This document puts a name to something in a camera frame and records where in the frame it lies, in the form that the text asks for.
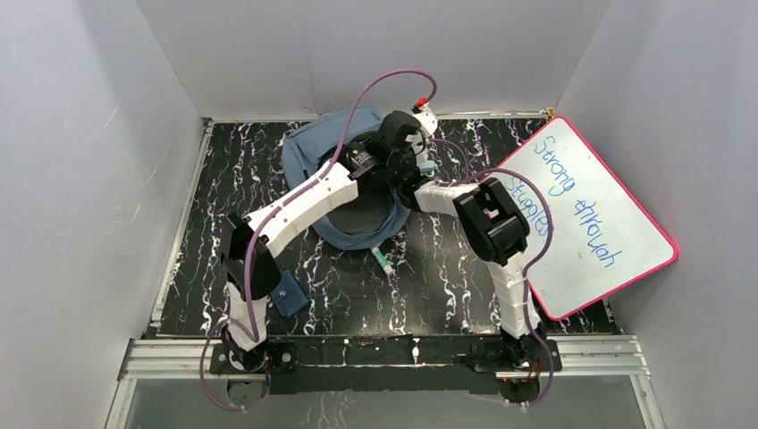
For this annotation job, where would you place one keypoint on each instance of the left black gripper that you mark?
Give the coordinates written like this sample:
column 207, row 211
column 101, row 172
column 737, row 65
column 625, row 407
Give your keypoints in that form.
column 411, row 146

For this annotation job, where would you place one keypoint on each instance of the blue student backpack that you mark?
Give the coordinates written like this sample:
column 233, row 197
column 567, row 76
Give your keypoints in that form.
column 363, row 223

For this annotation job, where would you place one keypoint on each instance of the green white glue stick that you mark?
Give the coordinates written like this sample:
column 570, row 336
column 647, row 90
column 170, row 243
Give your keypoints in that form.
column 382, row 261

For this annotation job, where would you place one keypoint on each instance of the teal eraser case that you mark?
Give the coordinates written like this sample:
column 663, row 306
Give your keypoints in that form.
column 427, row 168

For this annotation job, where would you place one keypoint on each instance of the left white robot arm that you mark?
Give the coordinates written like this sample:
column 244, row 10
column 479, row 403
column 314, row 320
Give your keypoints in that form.
column 344, row 173

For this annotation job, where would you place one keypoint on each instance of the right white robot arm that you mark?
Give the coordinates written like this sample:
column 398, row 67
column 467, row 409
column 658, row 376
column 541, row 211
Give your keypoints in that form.
column 497, row 233

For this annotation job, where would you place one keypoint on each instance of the navy snap wallet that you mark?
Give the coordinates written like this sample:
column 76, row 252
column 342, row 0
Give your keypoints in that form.
column 289, row 296

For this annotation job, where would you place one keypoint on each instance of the pink framed whiteboard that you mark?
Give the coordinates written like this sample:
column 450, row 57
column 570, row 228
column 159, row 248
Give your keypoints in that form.
column 589, row 236

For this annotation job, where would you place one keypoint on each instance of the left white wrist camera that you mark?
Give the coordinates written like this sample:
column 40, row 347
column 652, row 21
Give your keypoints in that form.
column 427, row 119

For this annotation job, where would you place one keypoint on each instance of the black front rail frame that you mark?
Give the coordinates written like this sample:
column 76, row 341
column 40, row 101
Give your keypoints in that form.
column 466, row 362

